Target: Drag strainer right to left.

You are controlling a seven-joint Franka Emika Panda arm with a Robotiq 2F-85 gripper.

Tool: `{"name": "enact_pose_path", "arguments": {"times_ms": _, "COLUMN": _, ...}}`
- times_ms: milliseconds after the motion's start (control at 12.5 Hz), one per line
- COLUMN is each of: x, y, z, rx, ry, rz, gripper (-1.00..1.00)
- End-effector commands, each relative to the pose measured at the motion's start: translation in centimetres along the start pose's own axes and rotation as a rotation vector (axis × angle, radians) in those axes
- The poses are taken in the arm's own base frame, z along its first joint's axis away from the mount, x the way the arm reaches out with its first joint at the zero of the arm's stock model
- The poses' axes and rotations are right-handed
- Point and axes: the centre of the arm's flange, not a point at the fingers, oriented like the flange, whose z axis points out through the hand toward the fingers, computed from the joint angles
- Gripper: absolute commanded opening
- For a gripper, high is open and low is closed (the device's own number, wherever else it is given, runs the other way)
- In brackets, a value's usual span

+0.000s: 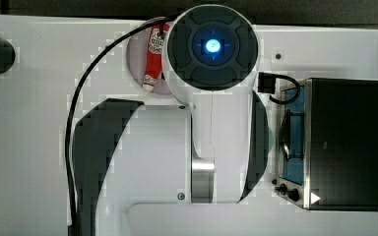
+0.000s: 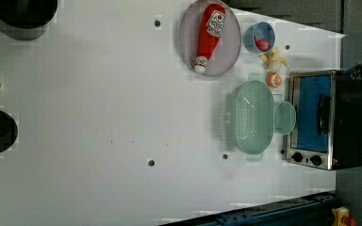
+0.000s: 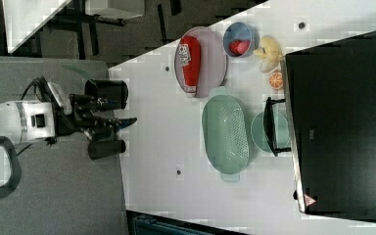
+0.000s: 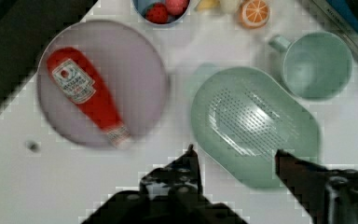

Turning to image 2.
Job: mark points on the red plush ketchup bottle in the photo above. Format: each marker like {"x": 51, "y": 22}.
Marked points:
{"x": 210, "y": 33}

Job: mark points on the black cylindrical holder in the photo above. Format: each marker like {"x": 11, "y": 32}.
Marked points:
{"x": 26, "y": 19}

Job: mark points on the red toy fruit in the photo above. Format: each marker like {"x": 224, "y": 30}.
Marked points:
{"x": 262, "y": 45}

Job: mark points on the mint green mug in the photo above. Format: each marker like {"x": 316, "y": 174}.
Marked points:
{"x": 284, "y": 115}

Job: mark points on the blue metal frame rail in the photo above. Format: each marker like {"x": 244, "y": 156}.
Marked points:
{"x": 311, "y": 210}

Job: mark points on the orange slice toy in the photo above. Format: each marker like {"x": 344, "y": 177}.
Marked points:
{"x": 274, "y": 80}

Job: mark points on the grey round mesh tray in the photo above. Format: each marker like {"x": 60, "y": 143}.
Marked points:
{"x": 228, "y": 48}

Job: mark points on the mint green plastic strainer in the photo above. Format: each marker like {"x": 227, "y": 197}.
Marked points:
{"x": 248, "y": 118}

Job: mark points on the black toaster oven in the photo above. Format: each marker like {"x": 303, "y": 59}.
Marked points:
{"x": 328, "y": 130}

